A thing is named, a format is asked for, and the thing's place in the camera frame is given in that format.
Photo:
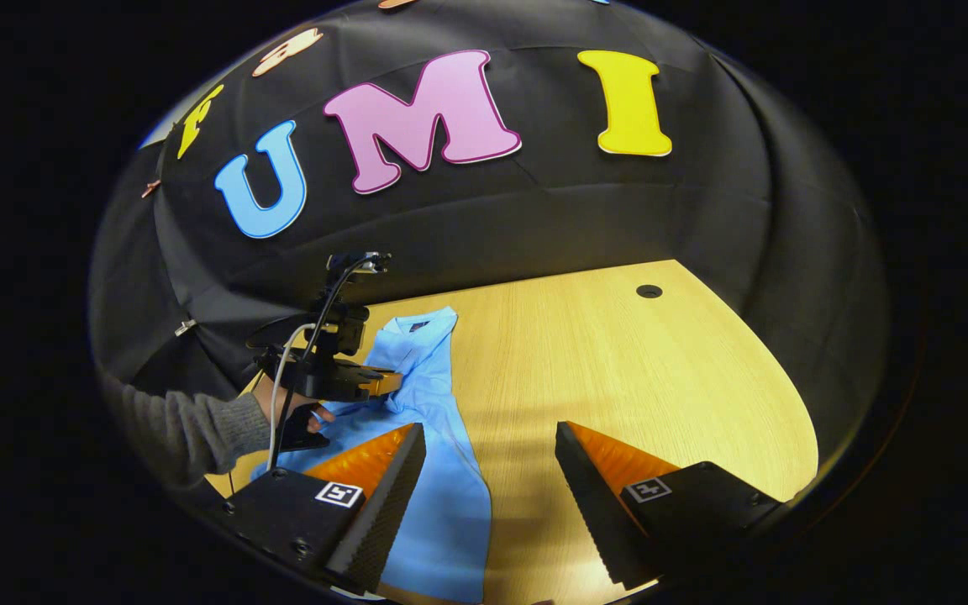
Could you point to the silver backdrop clip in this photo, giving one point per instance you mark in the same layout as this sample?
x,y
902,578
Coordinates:
x,y
186,327

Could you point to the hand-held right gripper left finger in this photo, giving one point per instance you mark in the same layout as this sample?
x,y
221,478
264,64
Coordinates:
x,y
387,512

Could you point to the copper backdrop clamp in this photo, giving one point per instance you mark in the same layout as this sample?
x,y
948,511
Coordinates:
x,y
150,188

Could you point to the light blue T-shirt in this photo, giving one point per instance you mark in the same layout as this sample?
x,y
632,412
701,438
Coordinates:
x,y
442,470

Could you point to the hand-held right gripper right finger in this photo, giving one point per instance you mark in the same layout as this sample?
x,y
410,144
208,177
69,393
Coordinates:
x,y
593,512

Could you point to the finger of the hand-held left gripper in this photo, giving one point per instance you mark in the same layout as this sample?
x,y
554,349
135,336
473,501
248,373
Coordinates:
x,y
366,382

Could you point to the black backdrop cloth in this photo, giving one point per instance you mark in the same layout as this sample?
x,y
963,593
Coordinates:
x,y
534,218

